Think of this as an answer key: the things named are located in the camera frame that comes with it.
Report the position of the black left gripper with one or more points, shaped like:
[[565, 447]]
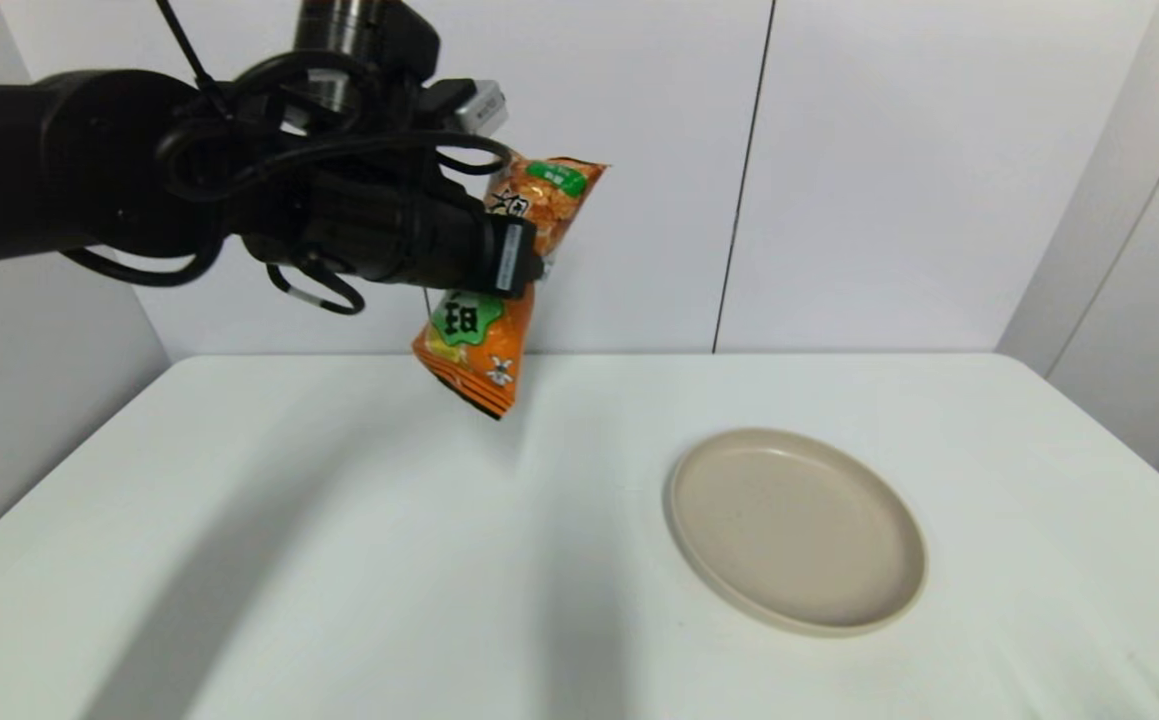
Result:
[[399, 235]]

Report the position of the orange cookie snack bag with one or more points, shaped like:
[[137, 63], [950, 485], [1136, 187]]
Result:
[[479, 345]]

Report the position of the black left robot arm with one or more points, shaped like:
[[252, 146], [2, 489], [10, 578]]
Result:
[[49, 165]]

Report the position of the beige round plate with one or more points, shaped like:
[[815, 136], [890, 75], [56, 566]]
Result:
[[794, 530]]

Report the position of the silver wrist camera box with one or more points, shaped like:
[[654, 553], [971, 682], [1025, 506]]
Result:
[[474, 105]]

